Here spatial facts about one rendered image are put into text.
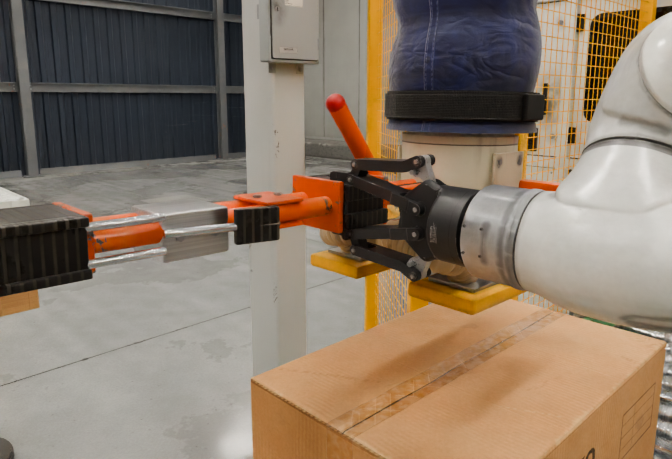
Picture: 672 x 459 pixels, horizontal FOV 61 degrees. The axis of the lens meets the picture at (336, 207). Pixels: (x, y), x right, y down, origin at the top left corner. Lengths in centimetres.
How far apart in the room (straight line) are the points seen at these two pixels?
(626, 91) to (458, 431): 47
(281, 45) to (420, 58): 100
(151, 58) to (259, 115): 1053
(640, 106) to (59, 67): 1128
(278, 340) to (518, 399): 121
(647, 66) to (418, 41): 37
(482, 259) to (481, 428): 34
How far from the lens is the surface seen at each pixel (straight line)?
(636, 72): 51
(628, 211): 46
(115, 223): 49
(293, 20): 179
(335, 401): 84
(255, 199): 60
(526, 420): 83
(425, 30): 80
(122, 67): 1204
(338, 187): 63
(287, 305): 194
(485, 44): 78
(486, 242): 50
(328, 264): 84
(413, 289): 74
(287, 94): 182
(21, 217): 49
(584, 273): 46
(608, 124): 52
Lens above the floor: 137
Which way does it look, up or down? 11 degrees down
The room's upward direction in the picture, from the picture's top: straight up
